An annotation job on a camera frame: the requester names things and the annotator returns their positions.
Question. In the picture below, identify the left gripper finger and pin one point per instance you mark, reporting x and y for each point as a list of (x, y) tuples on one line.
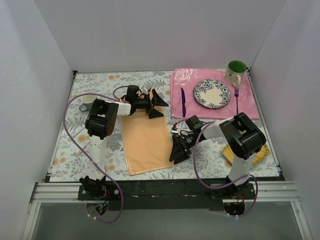
[(155, 99), (155, 114)]

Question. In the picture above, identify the blue floral plate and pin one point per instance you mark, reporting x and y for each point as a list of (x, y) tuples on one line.
[(211, 93)]

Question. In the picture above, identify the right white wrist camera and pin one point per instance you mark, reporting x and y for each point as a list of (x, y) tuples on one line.
[(174, 130)]

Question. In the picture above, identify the yellow bamboo mat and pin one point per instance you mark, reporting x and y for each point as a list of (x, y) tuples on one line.
[(260, 156)]

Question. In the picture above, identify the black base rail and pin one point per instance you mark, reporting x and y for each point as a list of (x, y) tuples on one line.
[(115, 200)]

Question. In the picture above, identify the purple knife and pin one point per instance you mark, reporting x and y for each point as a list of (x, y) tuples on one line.
[(183, 102)]

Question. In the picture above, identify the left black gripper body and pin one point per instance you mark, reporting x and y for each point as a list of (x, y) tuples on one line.
[(151, 103)]

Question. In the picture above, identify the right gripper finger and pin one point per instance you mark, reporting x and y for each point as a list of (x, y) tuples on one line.
[(178, 147), (182, 157)]

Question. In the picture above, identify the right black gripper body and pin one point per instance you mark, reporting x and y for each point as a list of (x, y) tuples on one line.
[(180, 144)]

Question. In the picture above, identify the floral mug green inside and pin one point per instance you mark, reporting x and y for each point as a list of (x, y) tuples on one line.
[(234, 72)]

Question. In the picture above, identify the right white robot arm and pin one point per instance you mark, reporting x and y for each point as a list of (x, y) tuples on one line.
[(244, 138)]

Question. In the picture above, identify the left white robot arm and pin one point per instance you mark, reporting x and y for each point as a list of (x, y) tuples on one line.
[(100, 124)]

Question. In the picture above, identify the pink floral placemat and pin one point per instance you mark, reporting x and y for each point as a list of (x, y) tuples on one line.
[(187, 78)]

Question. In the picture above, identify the grey mug white inside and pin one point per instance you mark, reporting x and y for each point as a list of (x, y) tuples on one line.
[(87, 102)]

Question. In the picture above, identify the purple fork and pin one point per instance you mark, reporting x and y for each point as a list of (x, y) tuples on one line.
[(236, 94)]

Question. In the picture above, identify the orange satin napkin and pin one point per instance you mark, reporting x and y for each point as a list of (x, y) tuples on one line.
[(147, 143)]

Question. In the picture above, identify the aluminium frame rail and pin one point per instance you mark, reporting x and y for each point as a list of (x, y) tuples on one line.
[(267, 191)]

